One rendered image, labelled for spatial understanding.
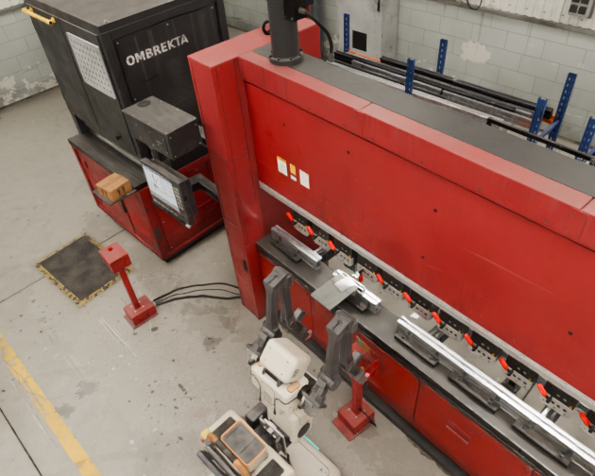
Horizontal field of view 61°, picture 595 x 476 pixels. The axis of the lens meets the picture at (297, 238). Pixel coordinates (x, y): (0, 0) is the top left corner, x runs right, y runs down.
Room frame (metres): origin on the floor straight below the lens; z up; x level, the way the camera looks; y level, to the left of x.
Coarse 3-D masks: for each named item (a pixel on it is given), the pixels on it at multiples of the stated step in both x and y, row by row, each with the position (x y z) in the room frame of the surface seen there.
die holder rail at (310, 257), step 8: (272, 232) 2.85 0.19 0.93; (280, 232) 2.80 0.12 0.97; (280, 240) 2.81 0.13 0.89; (288, 240) 2.71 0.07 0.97; (296, 240) 2.70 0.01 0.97; (296, 248) 2.64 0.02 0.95; (304, 248) 2.61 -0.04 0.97; (304, 256) 2.57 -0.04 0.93; (312, 256) 2.52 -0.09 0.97; (320, 256) 2.52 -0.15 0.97; (312, 264) 2.51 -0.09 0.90; (320, 264) 2.51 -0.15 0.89
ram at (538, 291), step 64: (256, 128) 2.85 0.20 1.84; (320, 128) 2.37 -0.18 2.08; (320, 192) 2.39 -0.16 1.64; (384, 192) 2.01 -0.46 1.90; (448, 192) 1.73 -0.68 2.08; (384, 256) 1.99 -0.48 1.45; (448, 256) 1.69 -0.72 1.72; (512, 256) 1.46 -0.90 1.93; (576, 256) 1.28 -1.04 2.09; (512, 320) 1.39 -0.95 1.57; (576, 320) 1.20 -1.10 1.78; (576, 384) 1.12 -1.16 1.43
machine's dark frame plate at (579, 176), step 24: (264, 48) 2.96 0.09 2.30; (312, 72) 2.58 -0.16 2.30; (336, 72) 2.56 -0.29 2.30; (360, 96) 2.26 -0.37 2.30; (384, 96) 2.24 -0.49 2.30; (408, 96) 2.22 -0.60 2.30; (432, 120) 1.98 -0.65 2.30; (456, 120) 1.96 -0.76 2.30; (480, 144) 1.76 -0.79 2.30; (504, 144) 1.74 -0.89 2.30; (528, 144) 1.72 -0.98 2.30; (528, 168) 1.57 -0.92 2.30; (552, 168) 1.55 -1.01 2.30; (576, 168) 1.54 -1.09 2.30
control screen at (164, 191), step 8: (144, 168) 2.95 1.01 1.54; (152, 176) 2.90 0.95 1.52; (160, 176) 2.82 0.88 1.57; (152, 184) 2.93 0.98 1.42; (160, 184) 2.84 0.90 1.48; (168, 184) 2.75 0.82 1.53; (152, 192) 2.96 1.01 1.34; (160, 192) 2.87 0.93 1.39; (168, 192) 2.78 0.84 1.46; (168, 200) 2.81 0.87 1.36; (176, 208) 2.75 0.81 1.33
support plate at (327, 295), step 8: (336, 280) 2.24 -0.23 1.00; (320, 288) 2.19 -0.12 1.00; (328, 288) 2.18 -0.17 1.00; (352, 288) 2.16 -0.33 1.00; (312, 296) 2.13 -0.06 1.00; (320, 296) 2.13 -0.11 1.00; (328, 296) 2.12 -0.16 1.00; (336, 296) 2.11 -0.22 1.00; (344, 296) 2.11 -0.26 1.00; (328, 304) 2.05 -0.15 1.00; (336, 304) 2.05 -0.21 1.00
